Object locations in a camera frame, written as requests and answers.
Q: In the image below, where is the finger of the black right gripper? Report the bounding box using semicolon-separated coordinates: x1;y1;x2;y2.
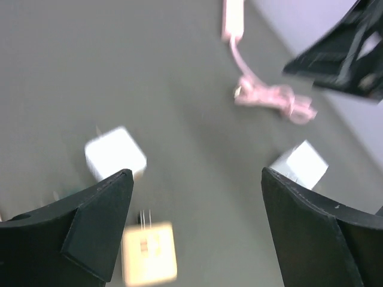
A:
283;1;382;100

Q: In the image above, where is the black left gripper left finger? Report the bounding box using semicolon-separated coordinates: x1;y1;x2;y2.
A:
1;169;134;286

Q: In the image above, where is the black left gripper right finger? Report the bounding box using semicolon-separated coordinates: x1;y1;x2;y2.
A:
261;167;382;286

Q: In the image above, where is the orange cube adapter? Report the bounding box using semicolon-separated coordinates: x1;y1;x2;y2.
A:
121;210;178;286

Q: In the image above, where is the white tiger cube plug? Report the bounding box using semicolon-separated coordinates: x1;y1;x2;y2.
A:
84;126;147;182

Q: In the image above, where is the pink cord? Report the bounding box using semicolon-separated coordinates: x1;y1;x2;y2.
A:
229;37;318;126

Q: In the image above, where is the pink power strip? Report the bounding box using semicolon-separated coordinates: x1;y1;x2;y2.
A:
221;0;244;42

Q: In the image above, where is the white cube adapter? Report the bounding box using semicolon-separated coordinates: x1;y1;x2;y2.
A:
269;141;329;190

